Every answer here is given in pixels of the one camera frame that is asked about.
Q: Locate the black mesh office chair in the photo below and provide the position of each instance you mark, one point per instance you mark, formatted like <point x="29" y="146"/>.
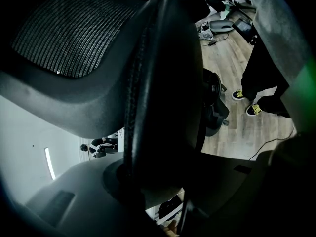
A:
<point x="74" y="33"/>

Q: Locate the black box with screen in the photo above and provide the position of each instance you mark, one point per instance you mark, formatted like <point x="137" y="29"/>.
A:
<point x="243" y="26"/>

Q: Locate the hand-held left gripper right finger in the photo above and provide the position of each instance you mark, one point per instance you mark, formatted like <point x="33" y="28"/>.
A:
<point x="217" y="181"/>

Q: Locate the black shoe yellow laces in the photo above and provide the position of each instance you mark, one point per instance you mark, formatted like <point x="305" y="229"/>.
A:
<point x="253" y="110"/>
<point x="238" y="95"/>

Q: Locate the grey oval device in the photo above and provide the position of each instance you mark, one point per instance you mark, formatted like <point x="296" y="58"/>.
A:
<point x="221" y="26"/>

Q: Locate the black power adapter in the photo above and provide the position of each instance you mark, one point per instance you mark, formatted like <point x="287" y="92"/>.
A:
<point x="211" y="43"/>

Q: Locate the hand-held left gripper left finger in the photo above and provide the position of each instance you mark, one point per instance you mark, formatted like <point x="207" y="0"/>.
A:
<point x="86" y="206"/>

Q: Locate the ceiling tube light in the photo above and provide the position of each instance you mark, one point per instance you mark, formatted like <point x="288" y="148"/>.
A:
<point x="49" y="163"/>

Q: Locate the person's black trousers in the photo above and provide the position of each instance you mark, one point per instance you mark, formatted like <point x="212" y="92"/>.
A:
<point x="261" y="70"/>

